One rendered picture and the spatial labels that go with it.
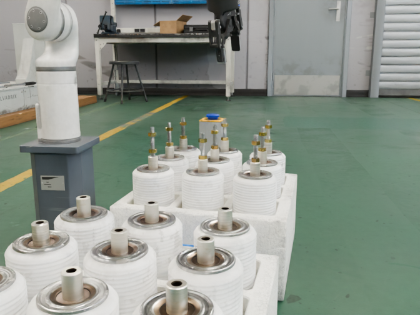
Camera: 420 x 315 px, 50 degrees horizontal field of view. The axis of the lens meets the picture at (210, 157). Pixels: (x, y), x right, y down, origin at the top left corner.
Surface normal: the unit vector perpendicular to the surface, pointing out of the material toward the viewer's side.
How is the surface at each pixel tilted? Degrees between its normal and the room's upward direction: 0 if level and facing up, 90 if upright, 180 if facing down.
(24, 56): 65
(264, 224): 90
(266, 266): 0
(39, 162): 93
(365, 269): 0
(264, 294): 0
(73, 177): 89
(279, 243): 90
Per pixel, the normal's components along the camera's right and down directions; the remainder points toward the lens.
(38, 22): -0.18, 0.27
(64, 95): 0.58, 0.18
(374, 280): 0.00, -0.98
